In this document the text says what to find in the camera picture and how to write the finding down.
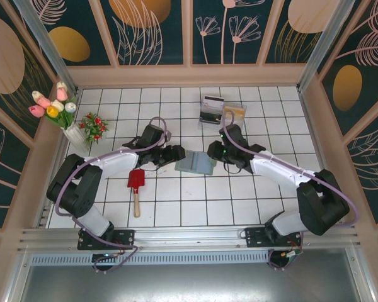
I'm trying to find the green folding card holder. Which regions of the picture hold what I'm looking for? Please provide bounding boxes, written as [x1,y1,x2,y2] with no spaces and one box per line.
[175,150,217,176]

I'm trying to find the clear stepped acrylic card stand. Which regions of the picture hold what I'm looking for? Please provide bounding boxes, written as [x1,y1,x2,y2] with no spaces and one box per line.
[197,94,225,130]

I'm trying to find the gold card in box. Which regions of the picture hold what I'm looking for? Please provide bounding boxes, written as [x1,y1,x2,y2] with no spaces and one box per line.
[223,106,247,119]

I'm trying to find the black card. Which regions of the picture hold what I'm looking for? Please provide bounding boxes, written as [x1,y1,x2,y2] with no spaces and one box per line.
[200,111,222,124]

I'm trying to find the white card magnetic stripe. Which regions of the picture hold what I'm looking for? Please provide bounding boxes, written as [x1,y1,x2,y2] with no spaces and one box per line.
[202,94,225,109]

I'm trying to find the small red flower plant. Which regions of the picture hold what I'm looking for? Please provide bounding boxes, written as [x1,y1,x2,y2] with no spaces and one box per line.
[78,112,110,146]

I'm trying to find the white ribbed vase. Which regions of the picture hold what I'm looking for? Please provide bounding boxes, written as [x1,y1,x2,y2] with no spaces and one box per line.
[64,123,91,154]

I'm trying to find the pastel artificial tulip bouquet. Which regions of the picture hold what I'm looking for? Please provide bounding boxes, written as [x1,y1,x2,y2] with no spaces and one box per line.
[28,81,78,130]

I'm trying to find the grey metal sheet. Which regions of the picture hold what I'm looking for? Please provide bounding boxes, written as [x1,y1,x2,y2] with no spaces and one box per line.
[6,247,377,302]

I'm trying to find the small green circuit board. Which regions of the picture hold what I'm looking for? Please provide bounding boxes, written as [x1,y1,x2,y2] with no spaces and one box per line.
[282,247,304,262]

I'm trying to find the red shovel wooden handle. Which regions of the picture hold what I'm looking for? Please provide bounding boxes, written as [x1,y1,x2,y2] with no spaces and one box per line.
[127,169,146,218]

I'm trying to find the aluminium mounting rail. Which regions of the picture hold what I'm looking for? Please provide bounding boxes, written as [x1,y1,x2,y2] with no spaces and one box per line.
[17,223,362,254]

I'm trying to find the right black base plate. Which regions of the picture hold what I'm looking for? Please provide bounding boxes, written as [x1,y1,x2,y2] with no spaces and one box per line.
[244,226,303,249]

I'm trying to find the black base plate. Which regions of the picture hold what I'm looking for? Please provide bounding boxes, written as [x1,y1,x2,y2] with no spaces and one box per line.
[244,226,303,249]
[77,228,136,251]

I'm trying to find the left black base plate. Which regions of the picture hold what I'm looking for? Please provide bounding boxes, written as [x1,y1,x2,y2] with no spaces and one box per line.
[77,228,136,251]

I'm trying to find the perforated metal cable tray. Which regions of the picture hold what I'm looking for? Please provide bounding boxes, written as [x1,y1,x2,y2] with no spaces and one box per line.
[30,251,272,267]

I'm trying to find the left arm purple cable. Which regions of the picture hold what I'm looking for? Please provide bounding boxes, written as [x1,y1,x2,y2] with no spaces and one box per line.
[55,116,169,274]

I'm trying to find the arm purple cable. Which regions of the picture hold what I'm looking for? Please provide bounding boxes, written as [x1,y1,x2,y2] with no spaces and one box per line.
[55,116,169,274]
[221,110,359,272]

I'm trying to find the aluminium frame post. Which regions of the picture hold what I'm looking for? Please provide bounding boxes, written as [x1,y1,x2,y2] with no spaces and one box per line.
[14,0,80,95]
[297,0,357,92]

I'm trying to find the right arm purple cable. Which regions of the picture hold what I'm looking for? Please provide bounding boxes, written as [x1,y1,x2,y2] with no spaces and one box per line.
[221,110,359,272]

